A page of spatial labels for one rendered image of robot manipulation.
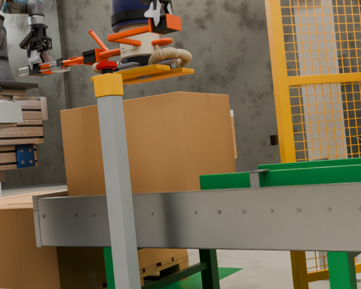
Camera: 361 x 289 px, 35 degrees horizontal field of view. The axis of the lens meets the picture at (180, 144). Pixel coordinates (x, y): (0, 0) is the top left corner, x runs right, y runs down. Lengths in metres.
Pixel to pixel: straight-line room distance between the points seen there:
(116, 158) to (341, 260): 0.74
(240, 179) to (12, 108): 0.80
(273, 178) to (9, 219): 1.37
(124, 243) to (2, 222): 1.06
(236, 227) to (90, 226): 0.62
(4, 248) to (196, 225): 1.19
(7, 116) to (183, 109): 0.62
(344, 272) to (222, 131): 0.90
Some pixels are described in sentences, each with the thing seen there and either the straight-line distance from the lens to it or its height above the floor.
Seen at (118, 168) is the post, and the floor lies 0.69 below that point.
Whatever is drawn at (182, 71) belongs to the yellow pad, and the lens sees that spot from 2.38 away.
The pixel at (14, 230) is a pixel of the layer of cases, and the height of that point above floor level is 0.44.
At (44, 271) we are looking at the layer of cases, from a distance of 2.62.
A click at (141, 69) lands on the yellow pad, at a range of 2.25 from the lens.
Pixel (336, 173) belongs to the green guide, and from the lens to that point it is 1.76.
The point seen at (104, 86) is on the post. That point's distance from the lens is 1.83.
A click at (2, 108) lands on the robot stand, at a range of 1.95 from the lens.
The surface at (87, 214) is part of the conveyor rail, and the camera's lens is 2.17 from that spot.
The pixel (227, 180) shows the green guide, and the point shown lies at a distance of 1.91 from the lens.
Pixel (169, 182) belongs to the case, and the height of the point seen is 0.62.
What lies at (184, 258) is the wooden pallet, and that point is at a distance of 3.30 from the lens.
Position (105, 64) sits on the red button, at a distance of 1.84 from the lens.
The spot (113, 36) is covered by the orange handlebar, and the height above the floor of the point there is 1.18.
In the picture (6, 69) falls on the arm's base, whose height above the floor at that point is 1.09.
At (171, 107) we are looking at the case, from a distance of 2.10.
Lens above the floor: 0.73
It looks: 1 degrees up
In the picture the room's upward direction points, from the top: 6 degrees counter-clockwise
